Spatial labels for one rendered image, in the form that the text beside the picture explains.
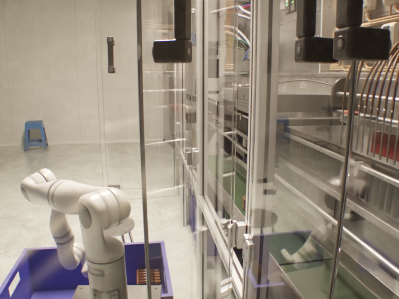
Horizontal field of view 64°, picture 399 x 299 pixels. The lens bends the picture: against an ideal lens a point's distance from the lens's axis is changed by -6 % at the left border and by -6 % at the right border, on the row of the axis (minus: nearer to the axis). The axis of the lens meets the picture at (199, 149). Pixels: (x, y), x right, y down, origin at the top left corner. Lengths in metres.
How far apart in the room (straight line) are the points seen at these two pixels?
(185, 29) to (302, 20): 0.13
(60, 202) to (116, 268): 0.24
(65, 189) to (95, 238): 0.20
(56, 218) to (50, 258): 0.39
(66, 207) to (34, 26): 5.53
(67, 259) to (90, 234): 0.53
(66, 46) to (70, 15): 0.52
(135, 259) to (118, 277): 0.71
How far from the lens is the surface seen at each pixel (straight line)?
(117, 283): 0.86
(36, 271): 1.65
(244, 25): 2.69
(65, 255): 1.31
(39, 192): 1.06
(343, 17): 0.30
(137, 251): 1.54
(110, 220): 0.78
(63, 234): 1.26
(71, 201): 0.93
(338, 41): 0.30
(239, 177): 1.61
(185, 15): 0.40
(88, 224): 0.79
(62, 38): 6.19
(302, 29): 0.37
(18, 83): 6.38
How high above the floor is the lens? 1.14
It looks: 12 degrees down
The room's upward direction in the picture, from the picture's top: straight up
